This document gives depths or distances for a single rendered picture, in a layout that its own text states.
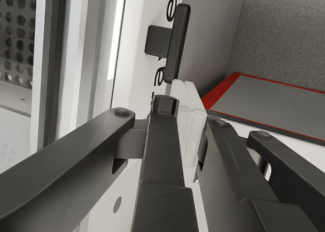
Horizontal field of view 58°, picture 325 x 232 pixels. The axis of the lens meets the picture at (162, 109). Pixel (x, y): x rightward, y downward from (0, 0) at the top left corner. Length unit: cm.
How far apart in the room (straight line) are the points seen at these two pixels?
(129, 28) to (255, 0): 94
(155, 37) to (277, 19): 92
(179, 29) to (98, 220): 23
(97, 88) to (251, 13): 97
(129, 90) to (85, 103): 5
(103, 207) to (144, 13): 22
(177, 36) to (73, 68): 10
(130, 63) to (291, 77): 96
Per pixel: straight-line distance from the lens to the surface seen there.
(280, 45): 118
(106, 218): 39
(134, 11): 27
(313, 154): 44
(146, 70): 31
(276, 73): 118
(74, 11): 23
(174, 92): 17
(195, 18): 52
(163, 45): 28
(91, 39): 24
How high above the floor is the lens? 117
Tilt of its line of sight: 66 degrees down
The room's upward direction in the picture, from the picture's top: 122 degrees counter-clockwise
